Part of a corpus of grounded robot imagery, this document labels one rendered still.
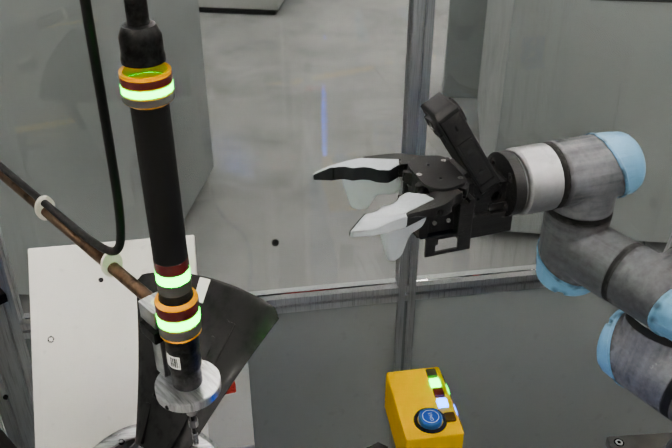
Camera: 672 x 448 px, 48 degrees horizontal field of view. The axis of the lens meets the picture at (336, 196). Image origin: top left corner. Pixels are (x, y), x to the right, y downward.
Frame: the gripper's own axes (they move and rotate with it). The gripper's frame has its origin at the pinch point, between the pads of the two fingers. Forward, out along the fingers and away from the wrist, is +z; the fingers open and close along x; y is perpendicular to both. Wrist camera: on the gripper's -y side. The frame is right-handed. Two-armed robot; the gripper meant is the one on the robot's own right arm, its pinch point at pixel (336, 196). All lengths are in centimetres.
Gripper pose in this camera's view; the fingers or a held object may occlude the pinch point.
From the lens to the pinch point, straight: 75.7
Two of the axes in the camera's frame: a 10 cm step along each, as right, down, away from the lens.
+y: 0.0, 8.6, 5.1
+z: -9.5, 1.6, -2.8
